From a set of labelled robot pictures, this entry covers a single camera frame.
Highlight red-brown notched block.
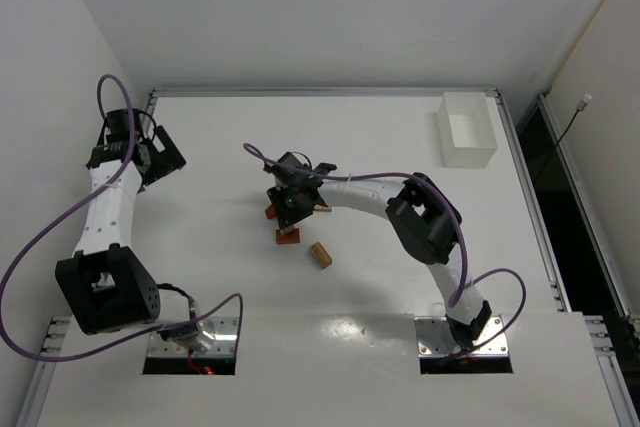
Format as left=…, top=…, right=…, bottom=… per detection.
left=276, top=228, right=301, bottom=245

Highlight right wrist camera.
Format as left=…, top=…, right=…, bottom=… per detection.
left=271, top=151, right=311, bottom=185

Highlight dark striped wood block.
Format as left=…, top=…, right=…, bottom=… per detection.
left=309, top=242, right=333, bottom=270

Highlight black hanging cable white plug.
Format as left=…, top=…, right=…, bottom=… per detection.
left=533, top=93, right=593, bottom=186

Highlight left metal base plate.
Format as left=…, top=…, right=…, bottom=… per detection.
left=146, top=316, right=240, bottom=359

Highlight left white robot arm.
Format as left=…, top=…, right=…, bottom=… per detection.
left=55, top=109, right=198, bottom=338

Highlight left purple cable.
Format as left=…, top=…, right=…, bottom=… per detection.
left=0, top=74, right=245, bottom=363

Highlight white plastic box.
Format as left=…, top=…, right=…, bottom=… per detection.
left=436, top=92, right=498, bottom=169

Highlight metal base plate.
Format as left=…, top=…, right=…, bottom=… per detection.
left=146, top=316, right=240, bottom=359
left=415, top=316, right=509, bottom=360

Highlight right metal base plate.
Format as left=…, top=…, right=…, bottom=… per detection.
left=415, top=316, right=509, bottom=360

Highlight red-brown wedge block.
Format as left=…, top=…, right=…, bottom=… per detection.
left=265, top=205, right=277, bottom=219

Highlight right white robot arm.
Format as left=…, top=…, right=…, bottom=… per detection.
left=264, top=158, right=491, bottom=349

